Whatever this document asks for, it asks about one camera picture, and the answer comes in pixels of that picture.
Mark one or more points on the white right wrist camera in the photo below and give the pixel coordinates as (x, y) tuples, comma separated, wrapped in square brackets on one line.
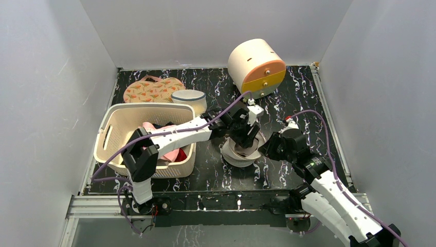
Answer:
[(291, 124)]

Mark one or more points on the pink cloth in basket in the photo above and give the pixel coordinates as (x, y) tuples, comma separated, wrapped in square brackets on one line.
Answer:
[(153, 128)]

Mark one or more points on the cream plastic laundry basket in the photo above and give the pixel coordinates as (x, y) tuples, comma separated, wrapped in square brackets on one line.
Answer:
[(121, 120)]

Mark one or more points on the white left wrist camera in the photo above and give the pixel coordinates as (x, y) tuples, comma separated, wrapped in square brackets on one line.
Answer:
[(254, 111)]

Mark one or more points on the dark clothes in basket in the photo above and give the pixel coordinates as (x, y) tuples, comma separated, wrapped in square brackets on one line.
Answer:
[(181, 156)]

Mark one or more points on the blue-trimmed white mesh laundry bag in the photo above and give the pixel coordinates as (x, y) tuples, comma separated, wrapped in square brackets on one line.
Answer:
[(195, 99)]

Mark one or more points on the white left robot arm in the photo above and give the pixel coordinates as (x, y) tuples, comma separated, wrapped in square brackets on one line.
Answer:
[(145, 148)]

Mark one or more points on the beige mauve bra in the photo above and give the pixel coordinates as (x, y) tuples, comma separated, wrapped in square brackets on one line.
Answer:
[(244, 152)]

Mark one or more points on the cream round drawer cabinet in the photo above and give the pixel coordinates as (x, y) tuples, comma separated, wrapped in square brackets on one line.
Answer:
[(254, 66)]

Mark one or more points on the aluminium table edge rail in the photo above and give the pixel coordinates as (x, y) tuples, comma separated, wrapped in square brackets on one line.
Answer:
[(88, 207)]

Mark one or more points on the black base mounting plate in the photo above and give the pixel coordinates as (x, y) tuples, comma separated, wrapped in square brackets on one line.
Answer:
[(250, 207)]

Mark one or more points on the beige-trimmed white mesh laundry bag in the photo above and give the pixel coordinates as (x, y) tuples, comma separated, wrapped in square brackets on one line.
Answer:
[(229, 155)]

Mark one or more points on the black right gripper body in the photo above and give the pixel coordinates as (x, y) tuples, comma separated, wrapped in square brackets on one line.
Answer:
[(270, 150)]

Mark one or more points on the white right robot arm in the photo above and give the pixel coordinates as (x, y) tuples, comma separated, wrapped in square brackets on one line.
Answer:
[(324, 196)]

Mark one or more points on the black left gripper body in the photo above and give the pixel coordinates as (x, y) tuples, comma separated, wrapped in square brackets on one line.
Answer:
[(242, 134)]

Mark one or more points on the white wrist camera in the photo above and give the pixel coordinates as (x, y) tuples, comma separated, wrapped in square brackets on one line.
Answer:
[(254, 111), (291, 124)]

